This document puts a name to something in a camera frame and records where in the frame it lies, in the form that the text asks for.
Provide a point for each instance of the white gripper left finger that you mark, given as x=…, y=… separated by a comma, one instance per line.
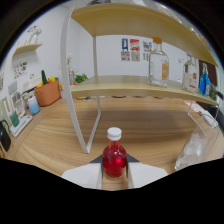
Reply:
x=85, y=175

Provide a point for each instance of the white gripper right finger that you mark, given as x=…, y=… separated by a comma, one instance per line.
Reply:
x=145, y=173

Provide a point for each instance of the small red syrup bottle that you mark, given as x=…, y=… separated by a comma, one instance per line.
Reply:
x=114, y=160

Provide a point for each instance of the clear bottle orange cap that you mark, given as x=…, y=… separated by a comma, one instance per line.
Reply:
x=158, y=70

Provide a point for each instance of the light blue cup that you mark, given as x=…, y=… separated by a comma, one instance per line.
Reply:
x=33, y=106

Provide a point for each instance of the clear glass with ice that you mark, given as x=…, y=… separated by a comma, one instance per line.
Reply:
x=195, y=150

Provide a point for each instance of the white tray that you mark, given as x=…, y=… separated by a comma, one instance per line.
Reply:
x=21, y=126

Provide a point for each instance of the two-tier wooden shelf rack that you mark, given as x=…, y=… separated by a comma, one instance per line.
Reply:
x=133, y=87

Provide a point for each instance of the black kettle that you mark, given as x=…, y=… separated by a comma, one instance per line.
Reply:
x=4, y=138

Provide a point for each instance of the orange basket with toys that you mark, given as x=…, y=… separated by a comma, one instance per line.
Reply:
x=48, y=93

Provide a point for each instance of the green plant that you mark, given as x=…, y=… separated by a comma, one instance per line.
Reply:
x=81, y=78

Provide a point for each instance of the vase with white flowers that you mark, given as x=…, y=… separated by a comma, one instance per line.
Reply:
x=71, y=73

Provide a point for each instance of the blue liquor bottle white label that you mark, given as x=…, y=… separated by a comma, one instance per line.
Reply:
x=204, y=83

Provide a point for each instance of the multicolour wall poster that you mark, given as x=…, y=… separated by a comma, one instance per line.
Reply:
x=146, y=50

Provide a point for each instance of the red wall poster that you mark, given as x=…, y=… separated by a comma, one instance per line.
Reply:
x=134, y=50

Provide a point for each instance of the blue yellow wall poster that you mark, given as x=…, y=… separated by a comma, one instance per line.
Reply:
x=124, y=50

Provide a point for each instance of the wooden wall shelf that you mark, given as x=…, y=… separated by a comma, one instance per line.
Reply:
x=28, y=48

